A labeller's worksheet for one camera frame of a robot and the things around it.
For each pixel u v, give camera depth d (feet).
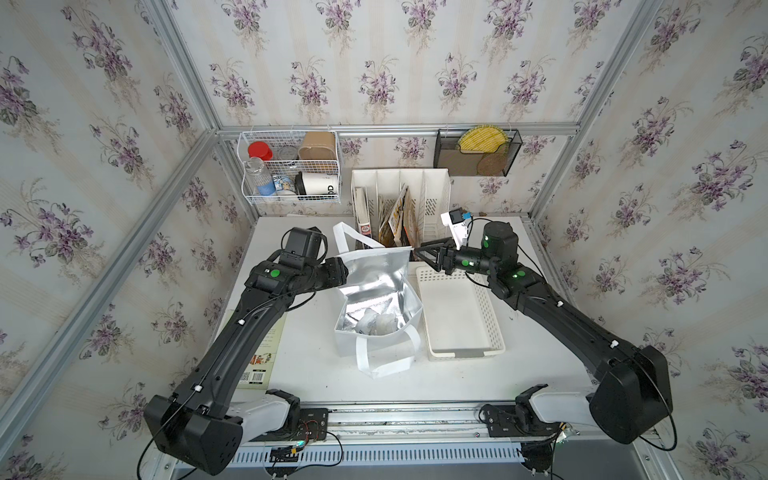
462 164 3.19
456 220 2.13
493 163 3.14
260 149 3.02
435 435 2.40
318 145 2.89
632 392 1.30
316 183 3.07
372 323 2.81
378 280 3.12
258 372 2.68
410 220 3.63
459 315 3.05
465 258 2.13
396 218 2.98
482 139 3.08
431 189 3.36
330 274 2.13
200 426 1.18
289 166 3.06
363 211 3.11
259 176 2.84
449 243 2.16
